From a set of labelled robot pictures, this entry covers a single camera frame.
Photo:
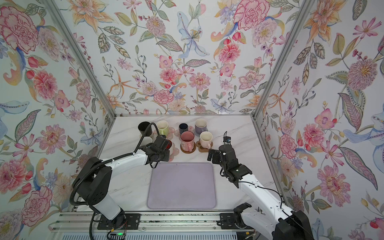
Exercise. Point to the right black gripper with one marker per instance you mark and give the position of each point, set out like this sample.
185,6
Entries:
217,155

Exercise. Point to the brown round wooden coaster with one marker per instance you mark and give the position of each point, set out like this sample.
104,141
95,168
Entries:
188,152

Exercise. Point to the black mug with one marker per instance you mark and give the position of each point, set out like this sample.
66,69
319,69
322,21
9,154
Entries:
145,129

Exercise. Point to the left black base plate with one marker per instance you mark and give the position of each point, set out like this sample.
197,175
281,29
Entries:
128,222

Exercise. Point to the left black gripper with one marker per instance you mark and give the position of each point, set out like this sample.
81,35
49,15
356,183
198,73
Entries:
167,156

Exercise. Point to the cream mug pink handle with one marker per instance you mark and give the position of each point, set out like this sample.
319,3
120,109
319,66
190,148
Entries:
206,140

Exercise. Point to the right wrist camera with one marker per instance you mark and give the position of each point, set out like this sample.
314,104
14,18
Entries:
227,140

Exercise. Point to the small dark blue mug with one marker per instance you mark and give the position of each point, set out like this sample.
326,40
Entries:
183,128

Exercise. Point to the lavender serving tray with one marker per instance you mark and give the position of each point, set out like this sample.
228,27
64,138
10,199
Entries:
182,186

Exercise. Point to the pink flower coaster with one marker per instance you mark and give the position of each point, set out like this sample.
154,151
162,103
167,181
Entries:
170,134
191,129
173,153

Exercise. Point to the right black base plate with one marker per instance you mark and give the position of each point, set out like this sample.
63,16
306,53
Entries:
232,221

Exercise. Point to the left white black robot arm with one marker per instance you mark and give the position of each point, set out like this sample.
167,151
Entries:
91,186

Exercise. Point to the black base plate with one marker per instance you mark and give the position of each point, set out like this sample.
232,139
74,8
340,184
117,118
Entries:
232,221
128,222

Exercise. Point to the pink flower coaster front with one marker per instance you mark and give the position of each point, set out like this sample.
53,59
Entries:
173,153

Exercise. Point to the blue mug white inside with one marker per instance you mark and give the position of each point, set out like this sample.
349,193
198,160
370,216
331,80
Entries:
146,141

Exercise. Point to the cream mug purple handle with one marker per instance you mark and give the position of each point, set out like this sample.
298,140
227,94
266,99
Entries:
200,126

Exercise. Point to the cream mug green handle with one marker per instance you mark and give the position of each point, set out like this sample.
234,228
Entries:
163,127

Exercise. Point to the pink tall mug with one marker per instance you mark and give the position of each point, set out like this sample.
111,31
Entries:
188,140

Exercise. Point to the aluminium mounting rail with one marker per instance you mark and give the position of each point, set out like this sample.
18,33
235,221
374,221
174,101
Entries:
190,221

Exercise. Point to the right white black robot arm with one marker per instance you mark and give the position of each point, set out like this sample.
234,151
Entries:
270,216

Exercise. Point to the red inside white mug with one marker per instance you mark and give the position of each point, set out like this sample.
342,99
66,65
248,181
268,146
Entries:
169,145

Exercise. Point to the brown paw cork coaster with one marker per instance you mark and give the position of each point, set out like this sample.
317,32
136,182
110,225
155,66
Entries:
198,147

